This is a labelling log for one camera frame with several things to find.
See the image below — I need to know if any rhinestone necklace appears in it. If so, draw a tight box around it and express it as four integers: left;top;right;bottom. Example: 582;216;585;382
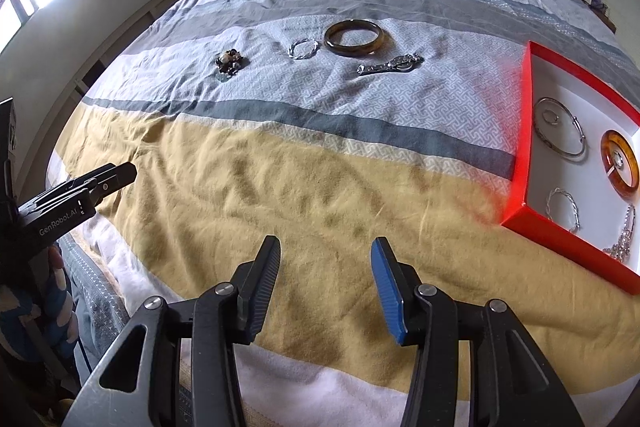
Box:
602;204;639;264

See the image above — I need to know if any amber resin bangle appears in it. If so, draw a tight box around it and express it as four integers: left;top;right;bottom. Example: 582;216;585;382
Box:
599;130;640;197

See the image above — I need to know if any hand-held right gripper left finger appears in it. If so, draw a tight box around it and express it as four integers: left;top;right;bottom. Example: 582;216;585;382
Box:
62;235;282;427

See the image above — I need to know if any silver wristwatch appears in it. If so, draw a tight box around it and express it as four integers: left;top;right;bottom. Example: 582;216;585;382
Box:
356;52;424;76

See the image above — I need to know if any silver twisted bracelet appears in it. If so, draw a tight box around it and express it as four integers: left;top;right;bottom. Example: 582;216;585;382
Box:
287;37;320;60
546;187;581;232

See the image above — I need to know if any thin gold bangle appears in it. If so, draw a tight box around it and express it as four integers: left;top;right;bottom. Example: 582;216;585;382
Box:
532;96;589;164

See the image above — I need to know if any red cardboard box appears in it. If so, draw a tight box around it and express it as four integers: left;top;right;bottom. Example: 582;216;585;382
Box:
501;40;640;297

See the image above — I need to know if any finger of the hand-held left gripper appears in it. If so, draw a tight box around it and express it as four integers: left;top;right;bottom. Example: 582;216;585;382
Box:
47;161;138;208

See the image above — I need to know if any person's blue patterned clothing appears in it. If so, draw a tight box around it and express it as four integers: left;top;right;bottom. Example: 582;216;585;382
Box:
0;247;81;388

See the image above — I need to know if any dark brown bangle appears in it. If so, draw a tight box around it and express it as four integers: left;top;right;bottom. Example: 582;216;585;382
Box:
323;19;385;58

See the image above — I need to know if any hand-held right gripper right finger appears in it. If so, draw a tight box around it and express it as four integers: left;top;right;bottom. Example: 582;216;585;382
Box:
370;237;586;427

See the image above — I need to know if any striped duvet cover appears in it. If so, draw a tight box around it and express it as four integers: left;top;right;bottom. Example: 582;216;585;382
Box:
54;0;640;427

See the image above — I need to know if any wooden nightstand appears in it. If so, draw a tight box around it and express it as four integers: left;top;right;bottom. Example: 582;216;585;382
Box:
581;0;617;34

